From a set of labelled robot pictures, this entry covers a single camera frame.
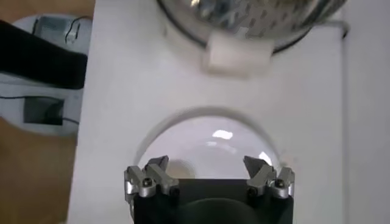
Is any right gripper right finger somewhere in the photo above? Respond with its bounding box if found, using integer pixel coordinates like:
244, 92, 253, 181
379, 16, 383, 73
243, 155, 296, 200

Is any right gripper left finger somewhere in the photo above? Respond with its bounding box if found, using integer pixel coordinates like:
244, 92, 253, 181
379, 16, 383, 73
124, 155, 180, 203

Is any stainless steel steamer basket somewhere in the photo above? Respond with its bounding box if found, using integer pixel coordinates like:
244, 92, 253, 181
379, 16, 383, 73
157, 0, 348, 47

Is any white round plate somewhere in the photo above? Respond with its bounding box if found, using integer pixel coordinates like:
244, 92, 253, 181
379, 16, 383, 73
133, 106, 283, 180

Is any cream electric cooking pot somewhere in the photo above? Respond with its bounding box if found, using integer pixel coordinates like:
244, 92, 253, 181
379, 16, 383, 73
157, 0, 348, 77

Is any black robot torso column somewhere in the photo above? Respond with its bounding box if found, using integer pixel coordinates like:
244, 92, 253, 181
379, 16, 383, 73
0, 19, 89, 91

